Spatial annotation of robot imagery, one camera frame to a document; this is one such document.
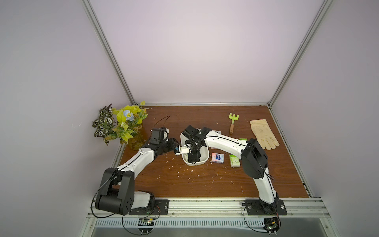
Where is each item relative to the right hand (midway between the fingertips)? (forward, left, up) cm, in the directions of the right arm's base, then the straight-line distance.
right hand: (189, 149), depth 88 cm
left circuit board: (-38, +20, -9) cm, 44 cm away
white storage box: (0, -10, -6) cm, 11 cm away
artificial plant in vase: (+7, +36, +17) cm, 41 cm away
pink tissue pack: (+16, -20, -4) cm, 26 cm away
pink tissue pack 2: (-3, -18, -4) cm, 18 cm away
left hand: (+3, +6, +2) cm, 7 cm away
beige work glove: (+15, -52, -7) cm, 55 cm away
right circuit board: (-35, -42, -8) cm, 56 cm away
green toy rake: (+30, -32, -6) cm, 44 cm away
